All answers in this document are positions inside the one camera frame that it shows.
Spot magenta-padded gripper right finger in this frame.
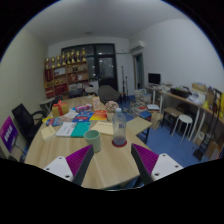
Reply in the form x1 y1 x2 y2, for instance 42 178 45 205
130 143 184 186

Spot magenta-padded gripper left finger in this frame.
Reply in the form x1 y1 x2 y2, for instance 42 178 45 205
43 144 95 187

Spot clear plastic water bottle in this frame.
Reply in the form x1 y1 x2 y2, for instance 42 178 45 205
111 107 128 147

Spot white booklet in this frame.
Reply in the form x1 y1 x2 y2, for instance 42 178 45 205
54 121 78 138

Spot pale yellow notepad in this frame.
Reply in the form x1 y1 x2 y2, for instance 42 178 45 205
40 124 57 141

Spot green cup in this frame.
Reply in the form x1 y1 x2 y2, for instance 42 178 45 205
83 129 102 154

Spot teal book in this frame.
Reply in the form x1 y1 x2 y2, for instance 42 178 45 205
70 121 92 139

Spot brown paper bag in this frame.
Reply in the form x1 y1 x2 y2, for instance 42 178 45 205
150 111 163 130

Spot small wooden side table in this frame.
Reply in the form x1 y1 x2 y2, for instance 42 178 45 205
125 116 153 144

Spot multicolour picture book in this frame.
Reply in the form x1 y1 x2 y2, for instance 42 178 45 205
45 116 64 128

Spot flat round red coaster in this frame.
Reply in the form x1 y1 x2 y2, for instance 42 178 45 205
111 138 128 149

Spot blue book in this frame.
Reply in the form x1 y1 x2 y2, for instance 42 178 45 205
71 110 95 123

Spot beige envelope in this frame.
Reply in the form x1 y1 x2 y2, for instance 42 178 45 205
89 120 115 137

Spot wooden bench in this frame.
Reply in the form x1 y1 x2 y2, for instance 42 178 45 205
161 106 183 129

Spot yellow gift box red ribbon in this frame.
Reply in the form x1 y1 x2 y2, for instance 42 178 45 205
51 99 70 118

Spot black office chair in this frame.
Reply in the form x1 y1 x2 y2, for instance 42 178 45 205
11 103 46 144

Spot orange book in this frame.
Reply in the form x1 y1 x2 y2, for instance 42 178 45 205
88 109 108 122

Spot pink box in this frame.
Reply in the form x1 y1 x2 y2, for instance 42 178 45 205
74 103 93 113

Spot purple sign board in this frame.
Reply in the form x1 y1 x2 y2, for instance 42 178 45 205
0 115 19 154

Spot pile of books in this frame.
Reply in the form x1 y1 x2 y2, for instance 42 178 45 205
129 88 153 118

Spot small white folding table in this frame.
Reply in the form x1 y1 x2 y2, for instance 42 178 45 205
39 96 56 113

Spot long wooden side desk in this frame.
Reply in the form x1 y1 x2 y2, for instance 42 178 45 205
159 87 224 161

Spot pink flowers in white pot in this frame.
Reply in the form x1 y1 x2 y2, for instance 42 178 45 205
104 100 120 122

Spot grey armchair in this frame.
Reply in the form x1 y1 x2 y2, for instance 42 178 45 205
97 84 121 104

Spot black computer monitor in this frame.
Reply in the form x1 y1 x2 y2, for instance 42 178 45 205
147 72 162 86

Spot wooden shelf unit with trophies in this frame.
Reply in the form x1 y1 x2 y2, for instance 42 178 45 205
43 47 91 100

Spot black framed glass door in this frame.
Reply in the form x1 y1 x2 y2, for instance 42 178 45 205
60 43 118 91

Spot white air conditioner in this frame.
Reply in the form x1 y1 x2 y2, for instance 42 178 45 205
129 40 146 53

